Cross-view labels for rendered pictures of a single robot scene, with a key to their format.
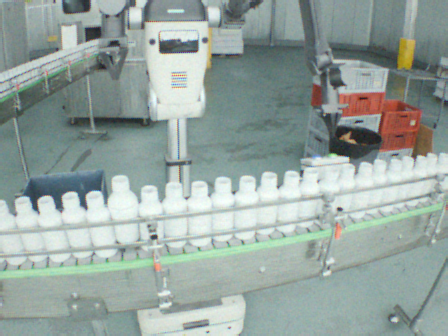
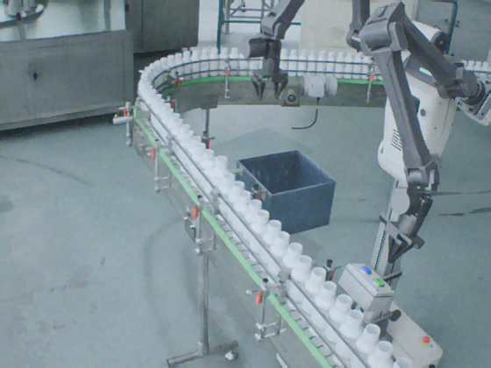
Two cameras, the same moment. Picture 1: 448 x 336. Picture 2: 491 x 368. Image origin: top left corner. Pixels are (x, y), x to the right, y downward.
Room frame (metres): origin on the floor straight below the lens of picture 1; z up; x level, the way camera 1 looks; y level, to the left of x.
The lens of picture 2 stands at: (0.39, -1.35, 2.03)
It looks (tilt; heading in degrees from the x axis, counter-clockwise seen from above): 30 degrees down; 76
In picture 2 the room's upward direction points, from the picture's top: 5 degrees clockwise
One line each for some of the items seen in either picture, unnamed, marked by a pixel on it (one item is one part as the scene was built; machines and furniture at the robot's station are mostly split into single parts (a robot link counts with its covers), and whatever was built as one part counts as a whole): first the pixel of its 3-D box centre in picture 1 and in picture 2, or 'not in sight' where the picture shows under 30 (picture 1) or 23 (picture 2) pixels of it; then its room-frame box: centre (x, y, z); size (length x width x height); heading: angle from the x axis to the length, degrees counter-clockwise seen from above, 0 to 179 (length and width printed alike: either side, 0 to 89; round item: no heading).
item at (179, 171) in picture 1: (178, 195); (386, 258); (1.34, 0.19, 0.74); 0.11 x 0.11 x 0.40; 16
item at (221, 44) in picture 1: (218, 38); not in sight; (10.64, 0.19, 0.50); 1.24 x 1.03 x 1.00; 109
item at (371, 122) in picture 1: (344, 120); not in sight; (3.07, -1.18, 0.55); 0.61 x 0.41 x 0.22; 113
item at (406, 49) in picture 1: (405, 57); not in sight; (9.51, -5.33, 0.55); 0.40 x 0.40 x 1.10; 16
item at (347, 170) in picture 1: (342, 192); (314, 294); (0.82, -0.35, 1.08); 0.06 x 0.06 x 0.17
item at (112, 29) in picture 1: (113, 28); (270, 66); (0.80, 0.26, 1.51); 0.10 x 0.07 x 0.07; 16
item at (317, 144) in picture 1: (341, 141); not in sight; (3.08, -1.18, 0.33); 0.61 x 0.41 x 0.22; 112
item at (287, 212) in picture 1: (288, 202); (280, 258); (0.76, -0.18, 1.08); 0.06 x 0.06 x 0.17
